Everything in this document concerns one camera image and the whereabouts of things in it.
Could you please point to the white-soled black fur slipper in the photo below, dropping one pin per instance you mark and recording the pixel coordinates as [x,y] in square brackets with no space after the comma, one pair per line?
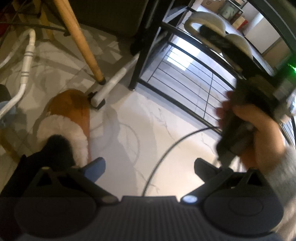
[240,45]
[208,20]

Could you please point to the dark chair seat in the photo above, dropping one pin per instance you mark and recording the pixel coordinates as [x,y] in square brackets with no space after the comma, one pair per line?
[108,16]

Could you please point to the person's right hand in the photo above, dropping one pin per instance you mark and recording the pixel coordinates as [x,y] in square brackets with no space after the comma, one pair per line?
[261,136]

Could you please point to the person's right forearm grey sleeve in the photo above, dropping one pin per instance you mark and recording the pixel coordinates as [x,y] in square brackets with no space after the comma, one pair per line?
[283,185]

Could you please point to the orange fur-lined slipper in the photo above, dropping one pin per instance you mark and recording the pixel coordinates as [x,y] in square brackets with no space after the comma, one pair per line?
[69,115]

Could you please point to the black metal shoe rack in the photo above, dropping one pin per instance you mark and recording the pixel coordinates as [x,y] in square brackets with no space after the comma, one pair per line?
[185,60]

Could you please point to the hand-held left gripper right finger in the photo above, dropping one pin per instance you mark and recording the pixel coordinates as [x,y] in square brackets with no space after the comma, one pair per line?
[203,169]

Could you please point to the white metal tube frame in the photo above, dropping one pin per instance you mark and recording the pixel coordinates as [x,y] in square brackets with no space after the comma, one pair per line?
[24,69]

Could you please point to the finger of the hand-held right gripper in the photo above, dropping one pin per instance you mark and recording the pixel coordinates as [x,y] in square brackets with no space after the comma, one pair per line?
[223,45]

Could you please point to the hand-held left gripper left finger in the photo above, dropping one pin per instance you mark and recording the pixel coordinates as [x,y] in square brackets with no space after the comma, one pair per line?
[95,167]

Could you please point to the light blue slipper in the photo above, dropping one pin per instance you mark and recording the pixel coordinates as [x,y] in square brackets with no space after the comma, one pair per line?
[6,113]

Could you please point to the cardboard box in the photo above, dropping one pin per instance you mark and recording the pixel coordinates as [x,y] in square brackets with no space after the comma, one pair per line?
[212,4]

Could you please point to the red box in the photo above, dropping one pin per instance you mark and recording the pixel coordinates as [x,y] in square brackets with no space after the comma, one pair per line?
[240,22]

